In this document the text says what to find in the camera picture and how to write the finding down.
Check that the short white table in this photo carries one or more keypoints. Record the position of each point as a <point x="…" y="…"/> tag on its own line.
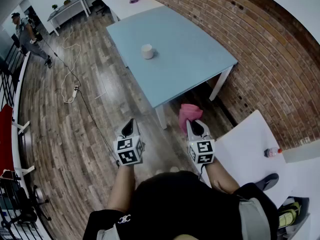
<point x="245" y="144"/>

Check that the person's right forearm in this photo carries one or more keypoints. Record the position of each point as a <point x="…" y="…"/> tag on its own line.
<point x="221" y="176"/>

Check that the white power strip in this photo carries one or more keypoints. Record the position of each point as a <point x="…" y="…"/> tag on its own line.
<point x="75" y="91"/>

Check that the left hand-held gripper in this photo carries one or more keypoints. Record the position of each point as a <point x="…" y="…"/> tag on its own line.
<point x="127" y="150"/>

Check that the small potted plant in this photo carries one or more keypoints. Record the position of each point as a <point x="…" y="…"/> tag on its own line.
<point x="55" y="7"/>

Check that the black office chair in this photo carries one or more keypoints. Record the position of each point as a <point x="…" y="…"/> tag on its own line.
<point x="97" y="2"/>
<point x="27" y="209"/>

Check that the long white table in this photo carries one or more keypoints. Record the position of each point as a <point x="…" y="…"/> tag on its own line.
<point x="130" y="7"/>

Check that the red panel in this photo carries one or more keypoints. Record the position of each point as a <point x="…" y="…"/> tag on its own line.
<point x="6" y="139"/>

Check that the pink cloth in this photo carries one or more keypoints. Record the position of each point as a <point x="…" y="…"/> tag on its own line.
<point x="190" y="112"/>

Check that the plastic bottle with red cap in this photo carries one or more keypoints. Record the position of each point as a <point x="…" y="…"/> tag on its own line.
<point x="272" y="152"/>

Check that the chair with yellow-green bag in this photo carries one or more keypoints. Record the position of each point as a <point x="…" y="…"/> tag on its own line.
<point x="290" y="216"/>

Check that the white table leg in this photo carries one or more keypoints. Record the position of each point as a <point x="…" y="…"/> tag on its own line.
<point x="220" y="84"/>
<point x="161" y="116"/>

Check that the white desk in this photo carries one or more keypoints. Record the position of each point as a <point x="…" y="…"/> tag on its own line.
<point x="67" y="10"/>

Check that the person's left forearm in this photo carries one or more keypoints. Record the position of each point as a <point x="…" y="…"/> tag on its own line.
<point x="122" y="186"/>

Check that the black railing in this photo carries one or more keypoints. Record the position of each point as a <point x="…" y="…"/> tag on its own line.
<point x="10" y="69"/>

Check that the white mug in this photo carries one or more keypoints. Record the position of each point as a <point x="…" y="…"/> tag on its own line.
<point x="147" y="51"/>

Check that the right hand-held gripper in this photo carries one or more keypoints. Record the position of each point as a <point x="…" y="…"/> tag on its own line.
<point x="203" y="150"/>

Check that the person's black t-shirt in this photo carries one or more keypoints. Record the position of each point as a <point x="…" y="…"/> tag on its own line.
<point x="180" y="204"/>

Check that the purple object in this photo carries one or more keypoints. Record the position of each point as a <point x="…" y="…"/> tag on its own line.
<point x="134" y="0"/>

